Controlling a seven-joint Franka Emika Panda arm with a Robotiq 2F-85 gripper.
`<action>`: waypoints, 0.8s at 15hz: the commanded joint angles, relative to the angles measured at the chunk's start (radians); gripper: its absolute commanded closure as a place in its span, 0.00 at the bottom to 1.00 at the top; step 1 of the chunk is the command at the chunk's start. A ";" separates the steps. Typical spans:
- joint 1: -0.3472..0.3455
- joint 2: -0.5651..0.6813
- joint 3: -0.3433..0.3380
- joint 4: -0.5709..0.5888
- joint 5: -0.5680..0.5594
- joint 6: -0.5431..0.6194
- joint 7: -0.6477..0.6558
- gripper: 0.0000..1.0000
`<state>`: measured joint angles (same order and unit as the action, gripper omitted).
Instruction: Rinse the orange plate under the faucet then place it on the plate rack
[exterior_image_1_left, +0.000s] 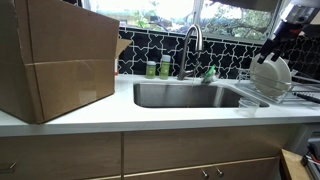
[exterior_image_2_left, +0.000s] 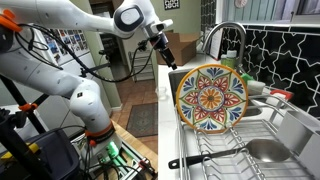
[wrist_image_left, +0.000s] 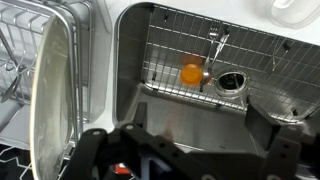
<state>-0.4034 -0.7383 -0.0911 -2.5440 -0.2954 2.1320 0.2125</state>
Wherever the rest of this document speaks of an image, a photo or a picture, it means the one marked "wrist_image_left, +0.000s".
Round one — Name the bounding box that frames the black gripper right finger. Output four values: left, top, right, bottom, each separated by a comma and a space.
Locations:
244, 99, 320, 180

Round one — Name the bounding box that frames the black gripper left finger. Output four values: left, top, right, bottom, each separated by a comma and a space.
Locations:
61, 102, 214, 180

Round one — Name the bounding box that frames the white plate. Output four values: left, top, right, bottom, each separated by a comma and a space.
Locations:
29, 14, 79, 180

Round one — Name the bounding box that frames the stainless steel sink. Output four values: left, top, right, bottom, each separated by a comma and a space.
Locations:
112, 1, 320, 158

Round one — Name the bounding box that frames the steel sink drain strainer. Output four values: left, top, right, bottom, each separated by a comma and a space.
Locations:
213, 69, 249, 98

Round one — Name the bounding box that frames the orange plastic cup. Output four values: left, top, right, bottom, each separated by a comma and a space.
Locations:
179, 62, 204, 86

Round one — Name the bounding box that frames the silver spoon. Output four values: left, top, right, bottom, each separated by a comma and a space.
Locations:
201, 31, 231, 86

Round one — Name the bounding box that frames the clear plastic cup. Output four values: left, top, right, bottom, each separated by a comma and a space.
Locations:
264, 0, 320, 30

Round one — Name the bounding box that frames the silver fork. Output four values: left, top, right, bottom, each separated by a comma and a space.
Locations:
199, 20, 222, 94

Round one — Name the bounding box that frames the steel wire dish rack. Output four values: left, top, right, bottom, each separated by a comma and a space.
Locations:
0, 0, 96, 180

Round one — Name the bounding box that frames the steel wire sink grid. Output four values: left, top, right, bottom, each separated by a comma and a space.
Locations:
141, 3, 320, 124

